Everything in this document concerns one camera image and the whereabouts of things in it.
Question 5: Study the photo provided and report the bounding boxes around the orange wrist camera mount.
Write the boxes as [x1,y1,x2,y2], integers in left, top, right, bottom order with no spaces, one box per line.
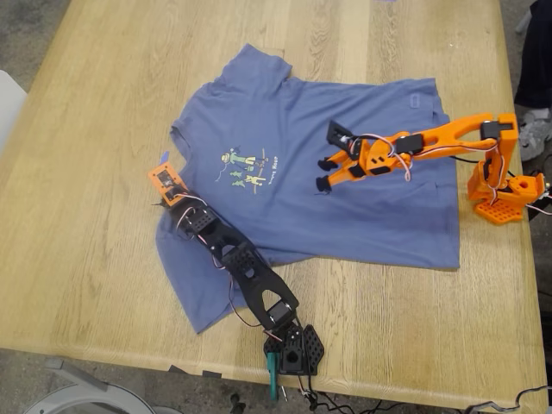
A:
[147,162,190,207]

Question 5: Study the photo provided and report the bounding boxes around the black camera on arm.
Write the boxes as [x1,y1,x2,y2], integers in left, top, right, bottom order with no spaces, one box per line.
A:
[326,119,361,152]

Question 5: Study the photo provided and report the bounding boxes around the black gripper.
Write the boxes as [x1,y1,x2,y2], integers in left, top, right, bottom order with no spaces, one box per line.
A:
[150,198,225,247]

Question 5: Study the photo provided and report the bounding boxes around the teal table clamp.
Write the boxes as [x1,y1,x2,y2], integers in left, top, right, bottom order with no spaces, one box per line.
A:
[266,351,282,402]

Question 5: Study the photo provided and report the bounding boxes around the person in green sweater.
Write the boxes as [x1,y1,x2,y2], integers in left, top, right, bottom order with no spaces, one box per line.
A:
[513,0,552,111]

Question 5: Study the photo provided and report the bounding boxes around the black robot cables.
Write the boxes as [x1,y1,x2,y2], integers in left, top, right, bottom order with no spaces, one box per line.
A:
[297,374,552,414]

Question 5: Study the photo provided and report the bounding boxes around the white sneaker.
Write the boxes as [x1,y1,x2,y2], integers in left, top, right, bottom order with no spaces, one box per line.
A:
[518,108,552,161]

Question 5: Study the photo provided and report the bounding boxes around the grey round chair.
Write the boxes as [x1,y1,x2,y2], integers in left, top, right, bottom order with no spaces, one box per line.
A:
[23,356,185,414]

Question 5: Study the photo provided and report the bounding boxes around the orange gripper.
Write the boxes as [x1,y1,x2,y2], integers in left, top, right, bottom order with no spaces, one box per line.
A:
[315,131,424,194]

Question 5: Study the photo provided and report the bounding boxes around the blue printed T-shirt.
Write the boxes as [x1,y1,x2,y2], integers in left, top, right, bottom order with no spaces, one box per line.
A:
[154,42,461,336]

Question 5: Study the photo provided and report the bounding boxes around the white chair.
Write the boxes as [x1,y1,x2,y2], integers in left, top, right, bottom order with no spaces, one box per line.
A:
[0,70,28,154]

